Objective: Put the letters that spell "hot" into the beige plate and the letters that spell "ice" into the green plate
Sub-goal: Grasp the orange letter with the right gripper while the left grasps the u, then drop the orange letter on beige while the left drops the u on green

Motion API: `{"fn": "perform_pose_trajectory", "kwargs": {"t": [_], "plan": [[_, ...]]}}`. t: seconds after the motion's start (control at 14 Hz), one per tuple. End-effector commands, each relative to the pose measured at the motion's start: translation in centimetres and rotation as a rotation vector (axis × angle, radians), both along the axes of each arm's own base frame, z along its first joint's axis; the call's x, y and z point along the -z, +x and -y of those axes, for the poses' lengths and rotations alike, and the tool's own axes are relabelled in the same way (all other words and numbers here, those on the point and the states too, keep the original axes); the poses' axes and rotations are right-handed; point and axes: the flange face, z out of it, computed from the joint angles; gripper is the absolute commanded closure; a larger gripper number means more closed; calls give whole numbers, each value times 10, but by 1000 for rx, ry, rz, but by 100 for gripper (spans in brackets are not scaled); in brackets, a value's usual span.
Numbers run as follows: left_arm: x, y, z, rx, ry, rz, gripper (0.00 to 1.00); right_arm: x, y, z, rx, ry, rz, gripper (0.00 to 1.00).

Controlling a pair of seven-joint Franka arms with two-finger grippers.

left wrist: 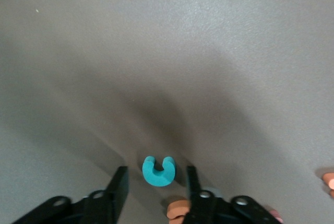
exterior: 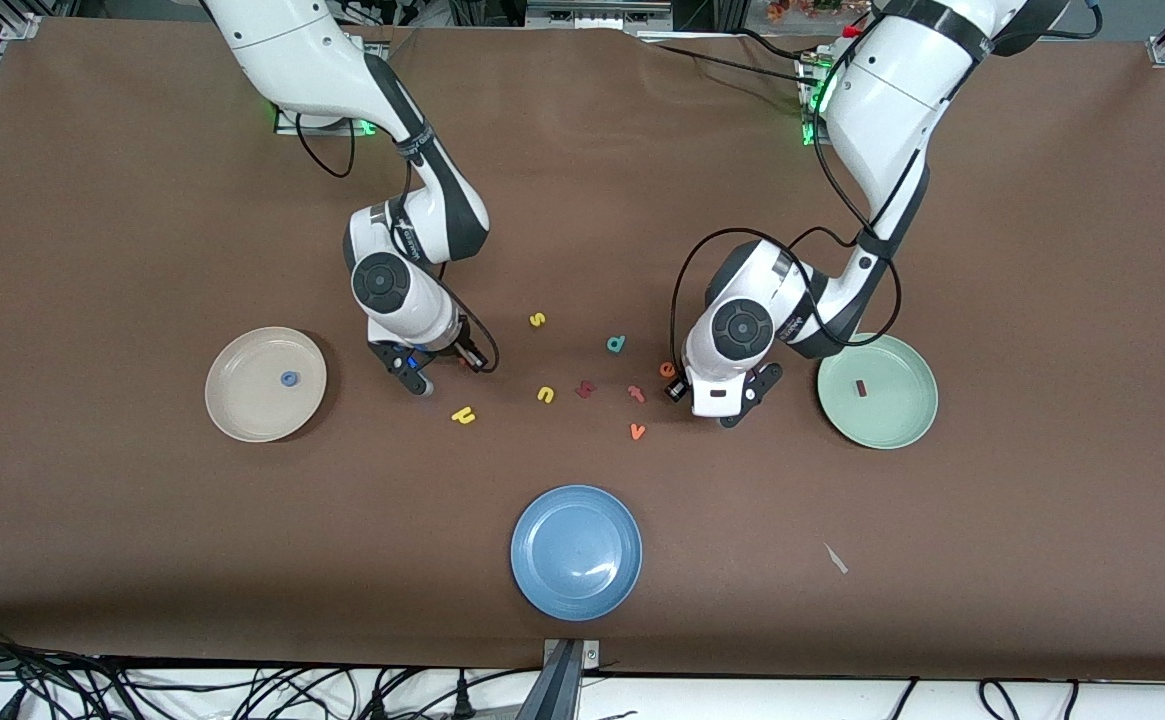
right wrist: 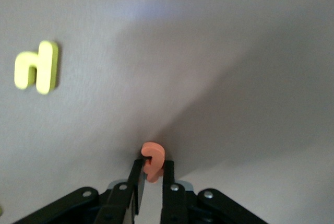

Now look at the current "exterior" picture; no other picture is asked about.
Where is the beige brown plate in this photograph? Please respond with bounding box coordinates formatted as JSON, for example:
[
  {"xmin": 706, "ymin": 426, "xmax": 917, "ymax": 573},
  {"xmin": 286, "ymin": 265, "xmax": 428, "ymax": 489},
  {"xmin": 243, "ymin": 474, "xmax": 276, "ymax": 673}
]
[{"xmin": 205, "ymin": 327, "xmax": 328, "ymax": 443}]

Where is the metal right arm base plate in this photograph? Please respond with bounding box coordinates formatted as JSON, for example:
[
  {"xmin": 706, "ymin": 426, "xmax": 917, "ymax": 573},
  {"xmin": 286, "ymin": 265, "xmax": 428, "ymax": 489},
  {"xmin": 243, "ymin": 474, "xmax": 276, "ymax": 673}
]
[{"xmin": 275, "ymin": 105, "xmax": 383, "ymax": 136}]

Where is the pale green plate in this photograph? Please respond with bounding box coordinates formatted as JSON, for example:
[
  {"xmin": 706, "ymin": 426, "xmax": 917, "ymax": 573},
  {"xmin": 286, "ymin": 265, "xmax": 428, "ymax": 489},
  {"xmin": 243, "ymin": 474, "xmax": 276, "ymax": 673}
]
[{"xmin": 817, "ymin": 333, "xmax": 939, "ymax": 450}]

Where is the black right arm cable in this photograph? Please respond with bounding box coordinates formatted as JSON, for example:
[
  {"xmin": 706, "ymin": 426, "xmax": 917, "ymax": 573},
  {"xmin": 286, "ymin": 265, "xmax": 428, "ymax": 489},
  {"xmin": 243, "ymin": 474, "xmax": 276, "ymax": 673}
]
[{"xmin": 294, "ymin": 110, "xmax": 500, "ymax": 374}]

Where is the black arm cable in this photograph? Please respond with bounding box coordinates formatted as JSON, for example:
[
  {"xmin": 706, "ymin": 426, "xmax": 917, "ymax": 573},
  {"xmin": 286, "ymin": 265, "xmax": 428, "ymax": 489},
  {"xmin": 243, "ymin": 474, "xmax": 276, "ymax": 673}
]
[
  {"xmin": 670, "ymin": 40, "xmax": 903, "ymax": 379},
  {"xmin": 294, "ymin": 110, "xmax": 500, "ymax": 374}
]

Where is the blue plate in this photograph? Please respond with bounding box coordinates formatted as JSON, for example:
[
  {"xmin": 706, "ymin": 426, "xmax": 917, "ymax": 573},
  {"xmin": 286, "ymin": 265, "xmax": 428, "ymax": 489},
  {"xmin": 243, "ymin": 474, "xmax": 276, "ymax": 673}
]
[{"xmin": 510, "ymin": 485, "xmax": 643, "ymax": 622}]

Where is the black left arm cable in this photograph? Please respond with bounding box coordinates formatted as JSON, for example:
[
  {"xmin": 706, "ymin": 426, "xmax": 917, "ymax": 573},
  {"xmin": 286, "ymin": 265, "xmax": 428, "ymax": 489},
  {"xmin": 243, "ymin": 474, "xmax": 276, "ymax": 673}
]
[{"xmin": 670, "ymin": 40, "xmax": 903, "ymax": 379}]

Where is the orange decoration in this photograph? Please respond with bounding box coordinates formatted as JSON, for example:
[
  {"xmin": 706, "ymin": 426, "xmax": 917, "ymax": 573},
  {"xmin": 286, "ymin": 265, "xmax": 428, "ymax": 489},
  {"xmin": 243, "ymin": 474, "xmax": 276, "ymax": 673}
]
[{"xmin": 767, "ymin": 0, "xmax": 843, "ymax": 23}]

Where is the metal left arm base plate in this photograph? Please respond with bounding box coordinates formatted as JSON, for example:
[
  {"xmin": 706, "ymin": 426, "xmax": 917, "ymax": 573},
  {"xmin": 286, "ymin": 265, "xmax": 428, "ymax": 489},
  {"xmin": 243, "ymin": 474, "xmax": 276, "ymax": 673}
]
[{"xmin": 794, "ymin": 50, "xmax": 833, "ymax": 146}]

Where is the grey equipment box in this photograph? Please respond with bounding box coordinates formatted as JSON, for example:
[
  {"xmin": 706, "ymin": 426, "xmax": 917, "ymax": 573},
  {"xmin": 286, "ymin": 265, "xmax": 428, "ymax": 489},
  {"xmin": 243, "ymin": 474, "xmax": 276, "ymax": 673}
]
[{"xmin": 527, "ymin": 0, "xmax": 673, "ymax": 31}]

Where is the brown table cover sheet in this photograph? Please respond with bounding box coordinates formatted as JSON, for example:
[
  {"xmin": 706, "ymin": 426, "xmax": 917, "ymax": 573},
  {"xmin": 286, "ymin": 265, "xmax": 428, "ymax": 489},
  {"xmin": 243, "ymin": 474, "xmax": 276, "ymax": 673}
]
[{"xmin": 0, "ymin": 18, "xmax": 1165, "ymax": 683}]

